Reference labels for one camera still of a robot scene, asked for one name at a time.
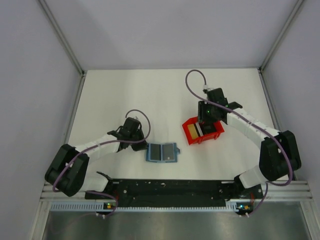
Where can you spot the red plastic bin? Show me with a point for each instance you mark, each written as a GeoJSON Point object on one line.
{"type": "Point", "coordinates": [213, 136]}

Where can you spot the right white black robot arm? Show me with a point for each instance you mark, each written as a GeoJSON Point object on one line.
{"type": "Point", "coordinates": [279, 155]}

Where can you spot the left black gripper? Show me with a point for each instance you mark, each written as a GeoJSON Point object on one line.
{"type": "Point", "coordinates": [141, 146]}

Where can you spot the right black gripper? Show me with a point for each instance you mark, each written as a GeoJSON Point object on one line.
{"type": "Point", "coordinates": [202, 116]}

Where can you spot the grey slotted cable duct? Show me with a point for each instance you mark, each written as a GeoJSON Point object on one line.
{"type": "Point", "coordinates": [104, 207]}

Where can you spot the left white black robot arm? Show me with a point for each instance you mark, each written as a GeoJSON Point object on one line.
{"type": "Point", "coordinates": [67, 172]}

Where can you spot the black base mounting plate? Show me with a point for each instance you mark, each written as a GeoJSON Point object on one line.
{"type": "Point", "coordinates": [177, 193]}

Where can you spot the blue leather card holder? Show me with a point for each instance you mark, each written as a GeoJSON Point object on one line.
{"type": "Point", "coordinates": [162, 153]}

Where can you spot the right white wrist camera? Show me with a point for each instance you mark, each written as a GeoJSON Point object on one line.
{"type": "Point", "coordinates": [207, 89]}

